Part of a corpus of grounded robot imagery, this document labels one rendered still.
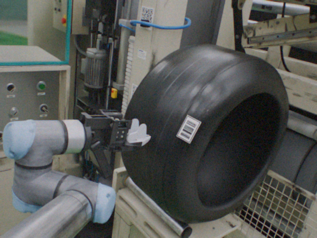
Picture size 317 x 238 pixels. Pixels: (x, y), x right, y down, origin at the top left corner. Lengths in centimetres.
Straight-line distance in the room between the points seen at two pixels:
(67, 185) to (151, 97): 36
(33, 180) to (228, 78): 53
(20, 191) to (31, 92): 73
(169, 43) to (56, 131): 63
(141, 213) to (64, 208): 64
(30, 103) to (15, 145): 76
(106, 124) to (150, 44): 49
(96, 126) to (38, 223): 29
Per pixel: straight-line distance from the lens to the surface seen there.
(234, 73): 86
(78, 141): 69
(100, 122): 72
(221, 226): 129
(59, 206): 56
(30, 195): 69
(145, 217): 116
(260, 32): 132
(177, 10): 117
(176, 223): 107
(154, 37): 113
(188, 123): 78
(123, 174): 124
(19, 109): 139
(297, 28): 124
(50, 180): 67
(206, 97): 81
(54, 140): 66
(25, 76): 135
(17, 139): 64
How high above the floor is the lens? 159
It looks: 22 degrees down
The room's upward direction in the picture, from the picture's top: 9 degrees clockwise
